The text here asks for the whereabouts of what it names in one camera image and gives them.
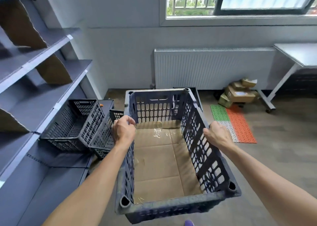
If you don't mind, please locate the greenish cardboard box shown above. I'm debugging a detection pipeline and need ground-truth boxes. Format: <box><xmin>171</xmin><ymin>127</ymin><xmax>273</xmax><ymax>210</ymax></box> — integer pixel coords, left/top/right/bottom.
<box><xmin>218</xmin><ymin>92</ymin><xmax>233</xmax><ymax>109</ymax></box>

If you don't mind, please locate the person's left hand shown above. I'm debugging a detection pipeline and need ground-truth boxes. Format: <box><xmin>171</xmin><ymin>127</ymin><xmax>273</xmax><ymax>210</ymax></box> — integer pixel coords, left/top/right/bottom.
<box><xmin>112</xmin><ymin>115</ymin><xmax>136</xmax><ymax>147</ymax></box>

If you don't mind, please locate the orange plastic floor mat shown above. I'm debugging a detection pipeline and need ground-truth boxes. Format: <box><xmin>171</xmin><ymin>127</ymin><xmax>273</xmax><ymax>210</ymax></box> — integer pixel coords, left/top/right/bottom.
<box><xmin>226</xmin><ymin>106</ymin><xmax>257</xmax><ymax>144</ymax></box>

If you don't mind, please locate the dark perforated plastic crate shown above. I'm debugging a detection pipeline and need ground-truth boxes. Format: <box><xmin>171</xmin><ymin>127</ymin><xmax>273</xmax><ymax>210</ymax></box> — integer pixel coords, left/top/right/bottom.
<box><xmin>40</xmin><ymin>99</ymin><xmax>106</xmax><ymax>152</ymax></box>
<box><xmin>173</xmin><ymin>87</ymin><xmax>204</xmax><ymax>113</ymax></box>
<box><xmin>88</xmin><ymin>109</ymin><xmax>124</xmax><ymax>160</ymax></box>

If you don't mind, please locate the grey metal shelving unit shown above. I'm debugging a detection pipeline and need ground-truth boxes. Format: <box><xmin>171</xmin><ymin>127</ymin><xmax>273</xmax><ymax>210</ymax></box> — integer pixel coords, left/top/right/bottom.
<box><xmin>0</xmin><ymin>0</ymin><xmax>115</xmax><ymax>226</ymax></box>

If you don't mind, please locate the person's right forearm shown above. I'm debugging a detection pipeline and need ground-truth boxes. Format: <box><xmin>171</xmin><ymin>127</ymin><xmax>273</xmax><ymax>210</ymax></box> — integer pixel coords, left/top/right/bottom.
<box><xmin>221</xmin><ymin>142</ymin><xmax>317</xmax><ymax>226</ymax></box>

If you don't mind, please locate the brown cardboard shelf divider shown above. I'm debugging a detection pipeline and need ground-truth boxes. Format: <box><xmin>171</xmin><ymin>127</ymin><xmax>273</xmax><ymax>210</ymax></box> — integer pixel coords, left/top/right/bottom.
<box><xmin>0</xmin><ymin>108</ymin><xmax>30</xmax><ymax>134</ymax></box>
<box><xmin>0</xmin><ymin>0</ymin><xmax>48</xmax><ymax>49</ymax></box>
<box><xmin>36</xmin><ymin>54</ymin><xmax>73</xmax><ymax>85</ymax></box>

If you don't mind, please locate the large brown cardboard box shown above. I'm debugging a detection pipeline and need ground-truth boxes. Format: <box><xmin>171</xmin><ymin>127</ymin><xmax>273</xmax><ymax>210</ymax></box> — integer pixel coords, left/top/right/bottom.
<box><xmin>225</xmin><ymin>85</ymin><xmax>259</xmax><ymax>104</ymax></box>

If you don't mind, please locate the green plastic floor mat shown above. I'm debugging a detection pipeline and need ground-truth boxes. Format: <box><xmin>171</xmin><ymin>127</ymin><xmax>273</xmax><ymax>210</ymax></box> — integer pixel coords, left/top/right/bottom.
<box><xmin>210</xmin><ymin>104</ymin><xmax>231</xmax><ymax>122</ymax></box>

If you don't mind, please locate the large dark blue plastic crate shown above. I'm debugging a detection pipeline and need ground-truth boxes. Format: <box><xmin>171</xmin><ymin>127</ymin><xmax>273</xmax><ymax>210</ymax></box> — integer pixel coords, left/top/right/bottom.
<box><xmin>114</xmin><ymin>87</ymin><xmax>242</xmax><ymax>224</ymax></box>

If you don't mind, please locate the person's left forearm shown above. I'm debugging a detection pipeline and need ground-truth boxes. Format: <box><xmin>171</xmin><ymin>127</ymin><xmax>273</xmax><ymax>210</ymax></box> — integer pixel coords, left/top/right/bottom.
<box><xmin>42</xmin><ymin>140</ymin><xmax>135</xmax><ymax>226</ymax></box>

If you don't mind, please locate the white wall radiator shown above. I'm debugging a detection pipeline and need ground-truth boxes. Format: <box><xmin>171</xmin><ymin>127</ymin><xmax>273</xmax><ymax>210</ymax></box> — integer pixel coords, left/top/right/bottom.
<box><xmin>154</xmin><ymin>47</ymin><xmax>277</xmax><ymax>91</ymax></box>

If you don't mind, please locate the white table with metal legs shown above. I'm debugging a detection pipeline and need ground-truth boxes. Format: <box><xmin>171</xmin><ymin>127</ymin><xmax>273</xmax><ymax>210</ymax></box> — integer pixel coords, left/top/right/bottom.
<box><xmin>257</xmin><ymin>43</ymin><xmax>317</xmax><ymax>114</ymax></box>

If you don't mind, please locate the white plastic floor mat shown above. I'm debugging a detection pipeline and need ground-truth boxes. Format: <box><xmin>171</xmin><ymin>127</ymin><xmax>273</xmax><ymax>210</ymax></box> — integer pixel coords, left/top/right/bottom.
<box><xmin>215</xmin><ymin>120</ymin><xmax>240</xmax><ymax>143</ymax></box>

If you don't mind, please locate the person's right hand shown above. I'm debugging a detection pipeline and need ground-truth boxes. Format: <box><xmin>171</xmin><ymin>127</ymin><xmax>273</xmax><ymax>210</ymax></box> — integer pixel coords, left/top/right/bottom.
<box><xmin>203</xmin><ymin>121</ymin><xmax>235</xmax><ymax>150</ymax></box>

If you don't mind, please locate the window with dark frame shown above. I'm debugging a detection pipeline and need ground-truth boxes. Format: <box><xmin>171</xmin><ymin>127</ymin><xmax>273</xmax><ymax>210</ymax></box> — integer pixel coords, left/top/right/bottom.
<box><xmin>160</xmin><ymin>0</ymin><xmax>317</xmax><ymax>27</ymax></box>

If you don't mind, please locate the brown cardboard crate liner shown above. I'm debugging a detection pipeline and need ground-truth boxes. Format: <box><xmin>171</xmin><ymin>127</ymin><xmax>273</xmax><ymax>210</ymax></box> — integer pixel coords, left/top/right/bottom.
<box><xmin>133</xmin><ymin>120</ymin><xmax>203</xmax><ymax>204</ymax></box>

